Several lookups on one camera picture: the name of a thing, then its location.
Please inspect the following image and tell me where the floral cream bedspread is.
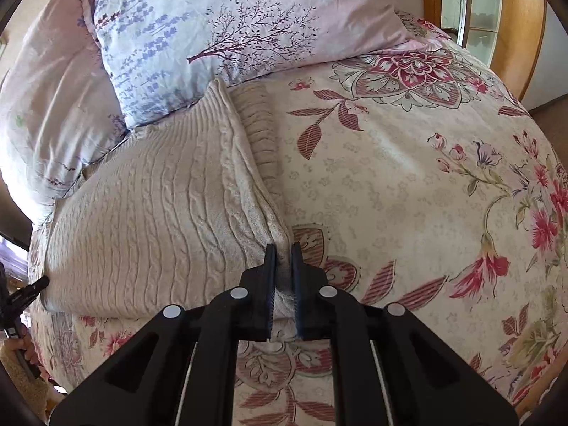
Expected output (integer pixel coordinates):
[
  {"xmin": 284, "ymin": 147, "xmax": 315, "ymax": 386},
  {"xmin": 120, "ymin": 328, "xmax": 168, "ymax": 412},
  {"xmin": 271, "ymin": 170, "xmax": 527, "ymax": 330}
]
[{"xmin": 32, "ymin": 15, "xmax": 567, "ymax": 423}]

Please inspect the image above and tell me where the person's left hand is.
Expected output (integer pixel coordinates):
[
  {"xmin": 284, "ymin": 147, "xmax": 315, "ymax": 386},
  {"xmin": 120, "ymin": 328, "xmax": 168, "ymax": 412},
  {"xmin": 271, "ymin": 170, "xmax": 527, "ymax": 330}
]
[{"xmin": 4, "ymin": 334, "xmax": 39, "ymax": 367}]

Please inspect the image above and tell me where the beige cable-knit sweater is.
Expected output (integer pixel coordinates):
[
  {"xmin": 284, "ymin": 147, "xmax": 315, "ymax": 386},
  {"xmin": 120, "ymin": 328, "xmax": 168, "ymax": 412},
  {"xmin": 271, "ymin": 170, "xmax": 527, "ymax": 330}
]
[{"xmin": 42, "ymin": 80, "xmax": 292, "ymax": 319}]

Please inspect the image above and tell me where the floral lavender print pillow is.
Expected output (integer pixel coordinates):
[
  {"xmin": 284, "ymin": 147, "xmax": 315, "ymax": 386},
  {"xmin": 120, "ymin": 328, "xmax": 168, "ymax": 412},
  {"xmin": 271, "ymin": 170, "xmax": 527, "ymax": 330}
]
[{"xmin": 61, "ymin": 0, "xmax": 418, "ymax": 130}]

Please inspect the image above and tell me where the pale pink pillow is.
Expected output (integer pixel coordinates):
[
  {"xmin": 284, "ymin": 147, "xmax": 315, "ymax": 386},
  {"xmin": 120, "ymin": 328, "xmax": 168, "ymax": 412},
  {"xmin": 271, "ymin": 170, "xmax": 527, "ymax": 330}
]
[{"xmin": 1, "ymin": 0, "xmax": 127, "ymax": 224}]

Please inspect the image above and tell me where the wooden mirror frame headboard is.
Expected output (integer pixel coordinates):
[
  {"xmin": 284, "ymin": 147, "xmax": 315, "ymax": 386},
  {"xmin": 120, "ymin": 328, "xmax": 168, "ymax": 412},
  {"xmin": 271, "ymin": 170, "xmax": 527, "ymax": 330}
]
[{"xmin": 423, "ymin": 0, "xmax": 547, "ymax": 99}]

